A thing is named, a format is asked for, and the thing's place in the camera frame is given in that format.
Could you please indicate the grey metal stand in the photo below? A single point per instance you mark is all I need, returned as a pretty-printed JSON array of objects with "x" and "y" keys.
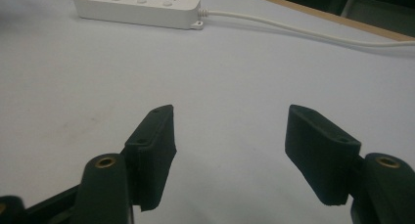
[{"x": 350, "y": 2}]

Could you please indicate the white power strip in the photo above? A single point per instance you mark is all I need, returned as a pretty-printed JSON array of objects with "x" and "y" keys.
[{"x": 137, "y": 7}]

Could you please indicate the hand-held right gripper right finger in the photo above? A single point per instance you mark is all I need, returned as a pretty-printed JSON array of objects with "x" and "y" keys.
[{"x": 318, "y": 152}]

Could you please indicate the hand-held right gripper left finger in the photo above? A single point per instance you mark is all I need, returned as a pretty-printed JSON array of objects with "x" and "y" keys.
[{"x": 150, "y": 152}]

